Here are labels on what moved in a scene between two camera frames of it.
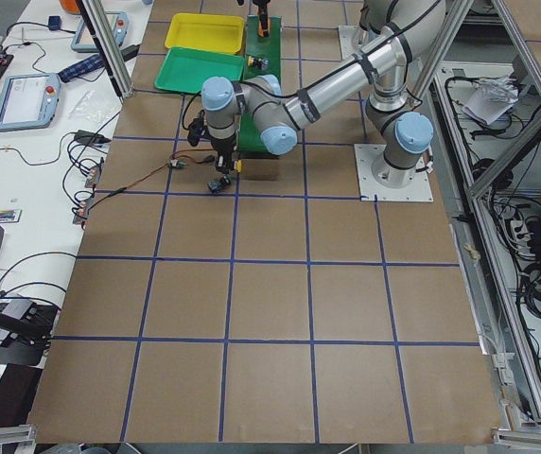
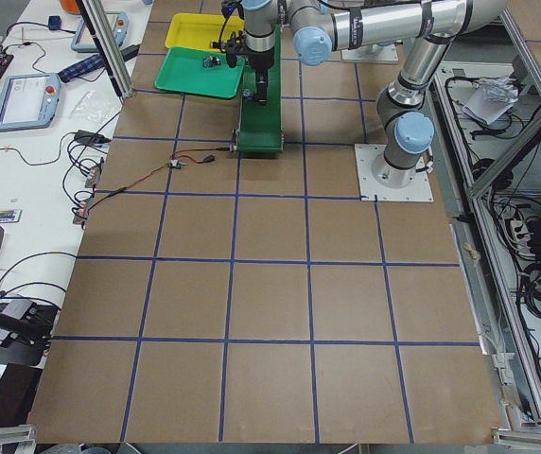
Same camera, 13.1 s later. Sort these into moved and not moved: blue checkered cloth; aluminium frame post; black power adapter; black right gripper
Moved: black right gripper
Not moved: blue checkered cloth; aluminium frame post; black power adapter
